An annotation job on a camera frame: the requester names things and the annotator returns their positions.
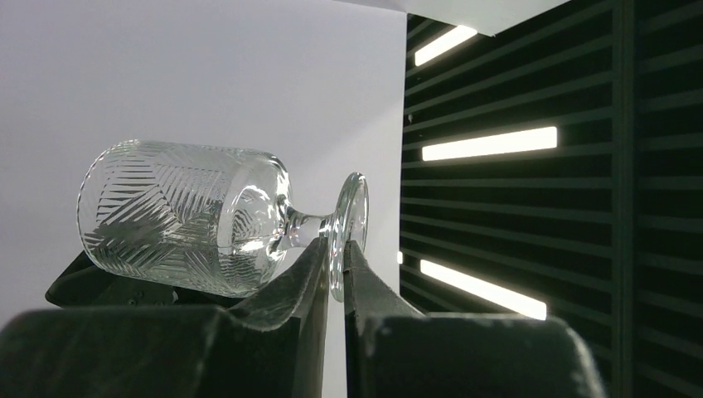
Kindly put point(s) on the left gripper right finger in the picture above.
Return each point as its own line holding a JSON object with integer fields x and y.
{"x": 394, "y": 350}

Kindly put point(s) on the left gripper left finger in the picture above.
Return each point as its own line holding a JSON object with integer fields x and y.
{"x": 270, "y": 344}

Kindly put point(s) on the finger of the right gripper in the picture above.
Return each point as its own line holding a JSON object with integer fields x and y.
{"x": 83, "y": 284}

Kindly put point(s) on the clear patterned glass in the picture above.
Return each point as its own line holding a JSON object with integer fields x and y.
{"x": 212, "y": 219}

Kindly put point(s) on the ceiling light strip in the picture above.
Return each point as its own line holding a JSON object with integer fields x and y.
{"x": 515, "y": 142}
{"x": 445, "y": 42}
{"x": 506, "y": 298}

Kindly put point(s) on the black slatted ceiling panel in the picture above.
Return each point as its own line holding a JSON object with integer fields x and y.
{"x": 606, "y": 228}

